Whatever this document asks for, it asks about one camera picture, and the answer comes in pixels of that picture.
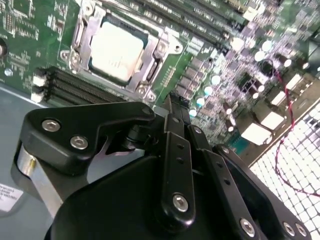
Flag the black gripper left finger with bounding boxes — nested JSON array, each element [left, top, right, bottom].
[[14, 92, 197, 221]]

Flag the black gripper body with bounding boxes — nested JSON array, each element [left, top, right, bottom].
[[51, 153, 242, 240]]

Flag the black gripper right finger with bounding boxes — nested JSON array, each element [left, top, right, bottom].
[[176, 96, 312, 240]]

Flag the silver CPU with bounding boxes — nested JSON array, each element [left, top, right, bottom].
[[88, 21, 148, 85]]

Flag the metal locking lever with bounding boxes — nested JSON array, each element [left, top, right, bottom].
[[73, 22, 85, 51], [146, 59, 160, 82]]

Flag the metal socket cover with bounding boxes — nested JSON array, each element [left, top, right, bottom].
[[69, 4, 183, 93]]

